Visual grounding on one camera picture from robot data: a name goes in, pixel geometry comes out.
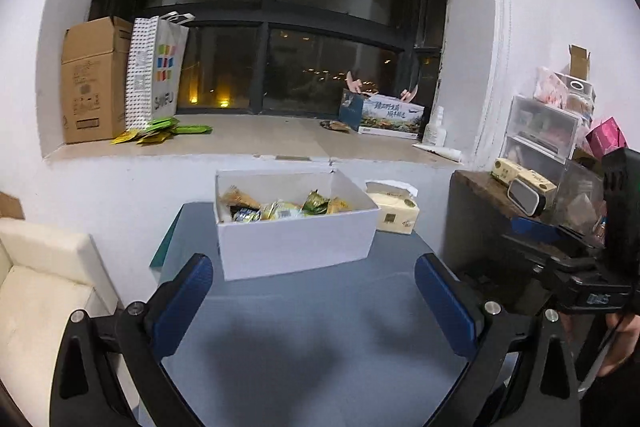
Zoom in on cream sofa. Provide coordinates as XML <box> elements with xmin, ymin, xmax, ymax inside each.
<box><xmin>0</xmin><ymin>218</ymin><xmax>121</xmax><ymax>427</ymax></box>

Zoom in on grey white speaker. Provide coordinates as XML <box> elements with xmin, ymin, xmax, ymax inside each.
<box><xmin>507</xmin><ymin>177</ymin><xmax>548</xmax><ymax>216</ymax></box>

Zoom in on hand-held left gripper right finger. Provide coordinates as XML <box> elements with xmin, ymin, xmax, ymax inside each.
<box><xmin>414</xmin><ymin>253</ymin><xmax>583</xmax><ymax>427</ymax></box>

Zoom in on pink floral pack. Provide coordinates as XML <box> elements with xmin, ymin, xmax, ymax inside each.
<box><xmin>534</xmin><ymin>67</ymin><xmax>568</xmax><ymax>102</ymax></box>

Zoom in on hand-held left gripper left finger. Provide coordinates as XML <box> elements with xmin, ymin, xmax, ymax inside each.
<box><xmin>50</xmin><ymin>253</ymin><xmax>215</xmax><ymax>427</ymax></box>

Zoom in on teal board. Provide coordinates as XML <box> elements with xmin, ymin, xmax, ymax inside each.
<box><xmin>150</xmin><ymin>202</ymin><xmax>186</xmax><ymax>268</ymax></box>

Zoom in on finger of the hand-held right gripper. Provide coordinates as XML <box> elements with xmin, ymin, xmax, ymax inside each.
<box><xmin>511</xmin><ymin>216</ymin><xmax>586</xmax><ymax>244</ymax></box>
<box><xmin>502</xmin><ymin>233</ymin><xmax>603</xmax><ymax>274</ymax></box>

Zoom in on printed landscape tissue box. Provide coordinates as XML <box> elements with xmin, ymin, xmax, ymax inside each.
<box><xmin>338</xmin><ymin>88</ymin><xmax>426</xmax><ymax>140</ymax></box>

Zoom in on white tube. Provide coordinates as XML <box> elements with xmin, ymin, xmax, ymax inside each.
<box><xmin>412</xmin><ymin>142</ymin><xmax>463</xmax><ymax>161</ymax></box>

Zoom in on white plastic bottle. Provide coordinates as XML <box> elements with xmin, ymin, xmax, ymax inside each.
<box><xmin>424</xmin><ymin>106</ymin><xmax>447</xmax><ymax>145</ymax></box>

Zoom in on brown cardboard box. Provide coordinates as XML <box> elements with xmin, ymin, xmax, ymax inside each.
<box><xmin>61</xmin><ymin>17</ymin><xmax>133</xmax><ymax>145</ymax></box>

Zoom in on cream tissue pack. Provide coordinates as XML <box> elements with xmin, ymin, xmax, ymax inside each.
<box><xmin>364</xmin><ymin>179</ymin><xmax>420</xmax><ymax>235</ymax></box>

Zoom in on dark framed window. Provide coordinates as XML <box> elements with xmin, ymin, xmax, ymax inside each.
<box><xmin>90</xmin><ymin>0</ymin><xmax>448</xmax><ymax>118</ymax></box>

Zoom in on person's right forearm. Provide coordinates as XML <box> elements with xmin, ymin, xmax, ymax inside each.
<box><xmin>577</xmin><ymin>347</ymin><xmax>640</xmax><ymax>427</ymax></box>

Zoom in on white box with round window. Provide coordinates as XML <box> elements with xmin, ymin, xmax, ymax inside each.
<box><xmin>555</xmin><ymin>72</ymin><xmax>597</xmax><ymax>110</ymax></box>

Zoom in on yellow noodle snack packet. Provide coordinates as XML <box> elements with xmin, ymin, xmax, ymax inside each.
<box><xmin>219</xmin><ymin>186</ymin><xmax>262</xmax><ymax>210</ymax></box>

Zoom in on person's right hand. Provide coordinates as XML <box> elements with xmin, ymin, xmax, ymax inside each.
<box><xmin>559</xmin><ymin>311</ymin><xmax>640</xmax><ymax>378</ymax></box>

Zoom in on wooden side table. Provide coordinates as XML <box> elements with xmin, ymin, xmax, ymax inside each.
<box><xmin>447</xmin><ymin>169</ymin><xmax>608</xmax><ymax>313</ymax></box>

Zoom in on clear drawer organizer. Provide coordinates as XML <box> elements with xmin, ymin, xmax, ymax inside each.
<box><xmin>502</xmin><ymin>95</ymin><xmax>583</xmax><ymax>165</ymax></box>

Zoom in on brown cardboard piece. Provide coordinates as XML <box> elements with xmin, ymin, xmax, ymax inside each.
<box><xmin>0</xmin><ymin>192</ymin><xmax>26</xmax><ymax>220</ymax></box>

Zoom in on pale yellow box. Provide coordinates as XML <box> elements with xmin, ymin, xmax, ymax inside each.
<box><xmin>491</xmin><ymin>158</ymin><xmax>557</xmax><ymax>194</ymax></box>

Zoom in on clear plastic container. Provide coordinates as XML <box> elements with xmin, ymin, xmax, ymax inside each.
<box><xmin>552</xmin><ymin>159</ymin><xmax>608</xmax><ymax>240</ymax></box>

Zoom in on small open cardboard box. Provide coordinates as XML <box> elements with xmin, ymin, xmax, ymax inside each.
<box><xmin>569</xmin><ymin>44</ymin><xmax>591</xmax><ymax>78</ymax></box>

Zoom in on pile of green yellow sachets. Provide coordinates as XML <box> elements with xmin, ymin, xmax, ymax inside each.
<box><xmin>110</xmin><ymin>117</ymin><xmax>213</xmax><ymax>146</ymax></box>

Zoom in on white cardboard box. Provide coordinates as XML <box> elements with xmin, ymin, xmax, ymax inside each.
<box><xmin>215</xmin><ymin>168</ymin><xmax>380</xmax><ymax>282</ymax></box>

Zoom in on pink box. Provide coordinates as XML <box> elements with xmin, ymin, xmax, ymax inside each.
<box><xmin>585</xmin><ymin>117</ymin><xmax>628</xmax><ymax>152</ymax></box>

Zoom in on white shopping bag coloured squares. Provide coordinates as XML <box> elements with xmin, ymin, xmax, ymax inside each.
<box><xmin>124</xmin><ymin>12</ymin><xmax>196</xmax><ymax>131</ymax></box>

